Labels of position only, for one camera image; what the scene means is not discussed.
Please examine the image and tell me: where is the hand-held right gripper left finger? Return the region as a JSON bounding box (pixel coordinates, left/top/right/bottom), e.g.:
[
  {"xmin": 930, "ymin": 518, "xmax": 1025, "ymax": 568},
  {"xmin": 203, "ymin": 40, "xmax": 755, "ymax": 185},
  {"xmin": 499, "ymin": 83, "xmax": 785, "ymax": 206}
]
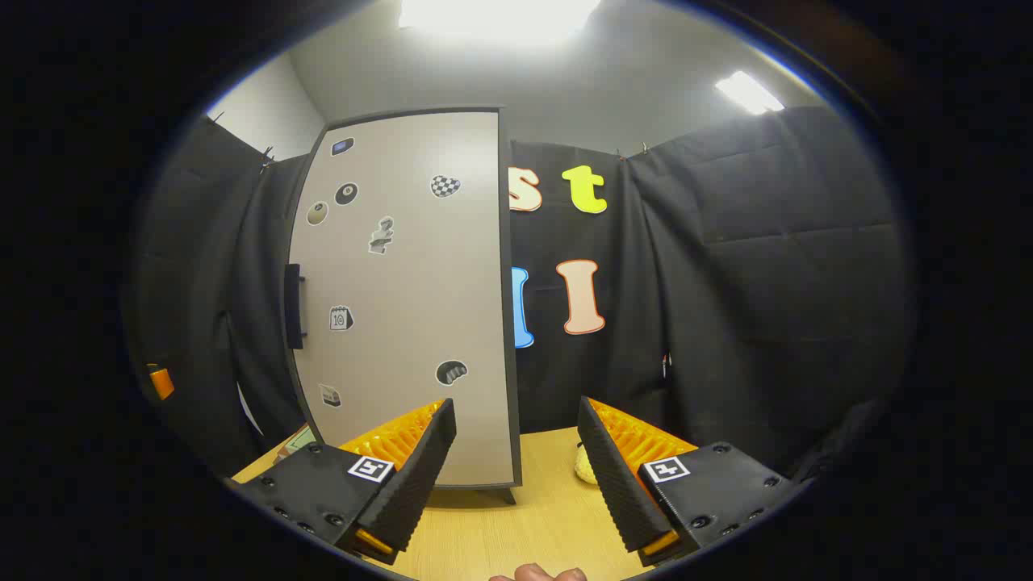
[{"xmin": 230, "ymin": 398, "xmax": 458, "ymax": 566}]

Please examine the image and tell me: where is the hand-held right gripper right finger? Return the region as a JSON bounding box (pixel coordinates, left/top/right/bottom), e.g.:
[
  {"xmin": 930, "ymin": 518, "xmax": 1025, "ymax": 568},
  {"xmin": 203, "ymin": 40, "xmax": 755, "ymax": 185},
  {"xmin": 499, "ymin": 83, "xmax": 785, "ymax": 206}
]
[{"xmin": 576, "ymin": 395, "xmax": 808, "ymax": 567}]

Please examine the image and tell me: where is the black door handle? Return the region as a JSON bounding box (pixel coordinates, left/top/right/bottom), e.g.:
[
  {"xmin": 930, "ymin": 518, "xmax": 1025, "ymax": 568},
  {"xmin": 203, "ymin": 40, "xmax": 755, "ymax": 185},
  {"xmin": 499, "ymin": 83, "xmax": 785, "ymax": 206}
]
[{"xmin": 284, "ymin": 264, "xmax": 307, "ymax": 349}]

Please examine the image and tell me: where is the light grey cabinet door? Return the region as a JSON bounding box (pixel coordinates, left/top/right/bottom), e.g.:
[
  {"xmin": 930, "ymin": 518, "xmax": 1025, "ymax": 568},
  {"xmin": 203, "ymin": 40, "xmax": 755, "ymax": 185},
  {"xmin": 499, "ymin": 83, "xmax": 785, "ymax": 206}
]
[{"xmin": 289, "ymin": 111, "xmax": 514, "ymax": 487}]

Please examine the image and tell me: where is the dark grey cabinet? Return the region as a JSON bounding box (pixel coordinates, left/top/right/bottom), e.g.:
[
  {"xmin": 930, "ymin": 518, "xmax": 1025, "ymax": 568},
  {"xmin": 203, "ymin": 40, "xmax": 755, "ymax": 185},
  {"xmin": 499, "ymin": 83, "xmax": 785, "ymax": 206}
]
[{"xmin": 282, "ymin": 105, "xmax": 524, "ymax": 505}]

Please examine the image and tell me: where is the green cover book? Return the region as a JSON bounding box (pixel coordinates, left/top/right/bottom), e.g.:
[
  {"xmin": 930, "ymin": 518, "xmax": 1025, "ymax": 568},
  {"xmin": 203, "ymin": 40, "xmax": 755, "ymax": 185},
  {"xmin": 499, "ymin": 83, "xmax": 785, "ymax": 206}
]
[{"xmin": 278, "ymin": 425, "xmax": 320, "ymax": 462}]

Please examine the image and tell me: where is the black backdrop cloth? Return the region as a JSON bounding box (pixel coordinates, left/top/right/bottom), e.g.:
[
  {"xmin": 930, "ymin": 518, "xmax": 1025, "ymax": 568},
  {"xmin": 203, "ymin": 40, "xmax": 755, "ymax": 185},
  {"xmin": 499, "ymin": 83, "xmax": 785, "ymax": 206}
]
[{"xmin": 129, "ymin": 105, "xmax": 913, "ymax": 485}]

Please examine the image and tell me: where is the small ceiling light panel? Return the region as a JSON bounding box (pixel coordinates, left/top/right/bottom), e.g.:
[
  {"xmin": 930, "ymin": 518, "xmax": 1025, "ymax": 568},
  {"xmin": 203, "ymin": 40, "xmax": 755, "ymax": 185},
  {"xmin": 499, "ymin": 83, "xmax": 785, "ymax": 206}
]
[{"xmin": 715, "ymin": 71, "xmax": 785, "ymax": 115}]

